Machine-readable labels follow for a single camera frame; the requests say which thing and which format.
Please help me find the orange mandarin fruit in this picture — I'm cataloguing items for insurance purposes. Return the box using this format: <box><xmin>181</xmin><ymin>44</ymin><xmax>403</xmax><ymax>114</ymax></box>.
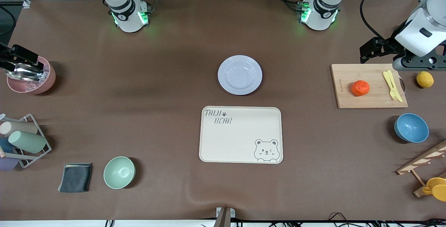
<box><xmin>352</xmin><ymin>80</ymin><xmax>370</xmax><ymax>97</ymax></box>

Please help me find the lavender round plate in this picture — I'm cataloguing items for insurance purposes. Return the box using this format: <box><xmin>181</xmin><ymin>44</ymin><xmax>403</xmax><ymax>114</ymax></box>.
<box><xmin>218</xmin><ymin>55</ymin><xmax>263</xmax><ymax>96</ymax></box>

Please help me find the shiny metal scoop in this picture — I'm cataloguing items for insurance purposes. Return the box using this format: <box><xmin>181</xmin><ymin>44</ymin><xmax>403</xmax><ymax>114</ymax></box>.
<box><xmin>4</xmin><ymin>63</ymin><xmax>44</xmax><ymax>82</ymax></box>

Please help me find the pink bowl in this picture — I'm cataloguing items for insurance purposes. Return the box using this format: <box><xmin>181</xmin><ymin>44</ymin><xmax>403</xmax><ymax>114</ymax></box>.
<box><xmin>7</xmin><ymin>56</ymin><xmax>56</xmax><ymax>95</ymax></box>

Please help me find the wooden cutting board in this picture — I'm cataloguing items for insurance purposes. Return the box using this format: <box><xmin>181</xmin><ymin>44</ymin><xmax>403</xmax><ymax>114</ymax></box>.
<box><xmin>330</xmin><ymin>63</ymin><xmax>409</xmax><ymax>109</ymax></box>

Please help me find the yellow plastic fork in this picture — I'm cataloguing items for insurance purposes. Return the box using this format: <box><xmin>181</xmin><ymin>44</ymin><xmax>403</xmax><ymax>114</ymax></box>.
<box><xmin>383</xmin><ymin>71</ymin><xmax>399</xmax><ymax>101</ymax></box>

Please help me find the yellow lemon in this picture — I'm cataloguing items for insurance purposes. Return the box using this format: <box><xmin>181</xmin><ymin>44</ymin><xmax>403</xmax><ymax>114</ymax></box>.
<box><xmin>416</xmin><ymin>71</ymin><xmax>435</xmax><ymax>88</ymax></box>

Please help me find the beige cup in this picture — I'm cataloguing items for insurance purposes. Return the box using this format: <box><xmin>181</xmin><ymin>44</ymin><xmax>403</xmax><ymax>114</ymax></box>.
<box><xmin>0</xmin><ymin>121</ymin><xmax>38</xmax><ymax>137</ymax></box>

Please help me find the mint green cup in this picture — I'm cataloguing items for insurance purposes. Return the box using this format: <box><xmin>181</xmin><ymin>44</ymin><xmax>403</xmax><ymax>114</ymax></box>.
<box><xmin>8</xmin><ymin>131</ymin><xmax>47</xmax><ymax>154</ymax></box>

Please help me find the blue cup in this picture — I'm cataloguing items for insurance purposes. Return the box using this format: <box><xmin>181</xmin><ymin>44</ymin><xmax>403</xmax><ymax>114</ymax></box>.
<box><xmin>0</xmin><ymin>137</ymin><xmax>15</xmax><ymax>153</ymax></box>

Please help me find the blue bowl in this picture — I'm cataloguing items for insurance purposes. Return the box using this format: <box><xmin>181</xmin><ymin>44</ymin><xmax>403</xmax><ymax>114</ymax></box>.
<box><xmin>394</xmin><ymin>113</ymin><xmax>430</xmax><ymax>143</ymax></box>

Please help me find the purple cup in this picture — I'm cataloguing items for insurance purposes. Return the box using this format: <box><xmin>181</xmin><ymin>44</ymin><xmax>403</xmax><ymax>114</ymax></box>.
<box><xmin>0</xmin><ymin>156</ymin><xmax>20</xmax><ymax>171</ymax></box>

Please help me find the wooden mug rack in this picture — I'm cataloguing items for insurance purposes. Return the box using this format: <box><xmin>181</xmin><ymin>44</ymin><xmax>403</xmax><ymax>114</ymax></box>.
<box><xmin>396</xmin><ymin>140</ymin><xmax>446</xmax><ymax>198</ymax></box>

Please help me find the dark grey folded cloth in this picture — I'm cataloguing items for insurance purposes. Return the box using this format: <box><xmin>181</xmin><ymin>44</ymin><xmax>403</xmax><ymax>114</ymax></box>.
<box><xmin>58</xmin><ymin>163</ymin><xmax>93</xmax><ymax>193</ymax></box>

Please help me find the mint green bowl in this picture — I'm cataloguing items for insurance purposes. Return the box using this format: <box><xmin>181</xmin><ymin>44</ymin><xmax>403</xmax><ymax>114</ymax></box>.
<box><xmin>103</xmin><ymin>156</ymin><xmax>136</xmax><ymax>189</ymax></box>

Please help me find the yellow mug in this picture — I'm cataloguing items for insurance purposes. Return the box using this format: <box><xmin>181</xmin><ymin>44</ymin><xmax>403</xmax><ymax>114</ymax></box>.
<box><xmin>422</xmin><ymin>177</ymin><xmax>446</xmax><ymax>202</ymax></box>

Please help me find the cream bear print tray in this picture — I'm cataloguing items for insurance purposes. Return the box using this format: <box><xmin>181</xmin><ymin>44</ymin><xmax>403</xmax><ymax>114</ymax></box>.
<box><xmin>199</xmin><ymin>106</ymin><xmax>284</xmax><ymax>164</ymax></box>

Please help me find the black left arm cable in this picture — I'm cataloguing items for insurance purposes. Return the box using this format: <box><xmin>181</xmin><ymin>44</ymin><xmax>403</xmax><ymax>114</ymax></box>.
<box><xmin>360</xmin><ymin>0</ymin><xmax>406</xmax><ymax>53</ymax></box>

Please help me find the grey wire cup rack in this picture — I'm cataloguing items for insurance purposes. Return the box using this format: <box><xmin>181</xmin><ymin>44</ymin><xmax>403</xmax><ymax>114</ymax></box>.
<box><xmin>0</xmin><ymin>114</ymin><xmax>52</xmax><ymax>168</ymax></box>

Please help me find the metal table clamp bracket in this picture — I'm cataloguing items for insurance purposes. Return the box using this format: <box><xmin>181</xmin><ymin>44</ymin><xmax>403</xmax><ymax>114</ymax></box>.
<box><xmin>215</xmin><ymin>207</ymin><xmax>236</xmax><ymax>227</ymax></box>

